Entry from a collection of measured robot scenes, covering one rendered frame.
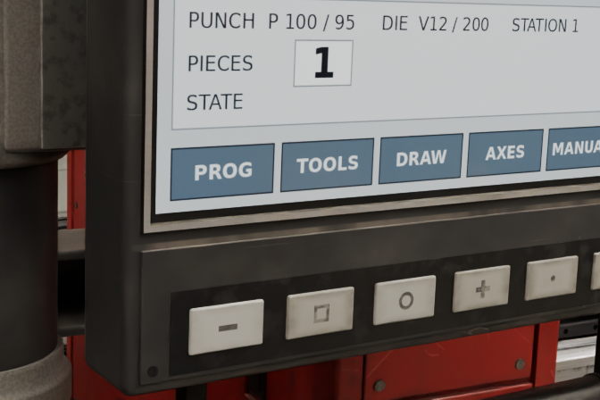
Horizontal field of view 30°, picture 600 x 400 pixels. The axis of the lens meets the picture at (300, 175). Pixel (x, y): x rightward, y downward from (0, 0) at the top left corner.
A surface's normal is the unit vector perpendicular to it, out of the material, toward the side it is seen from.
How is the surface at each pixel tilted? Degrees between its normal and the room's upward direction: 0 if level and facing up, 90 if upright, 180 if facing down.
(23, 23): 90
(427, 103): 90
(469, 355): 90
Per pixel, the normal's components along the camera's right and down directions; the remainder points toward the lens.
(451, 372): 0.46, 0.17
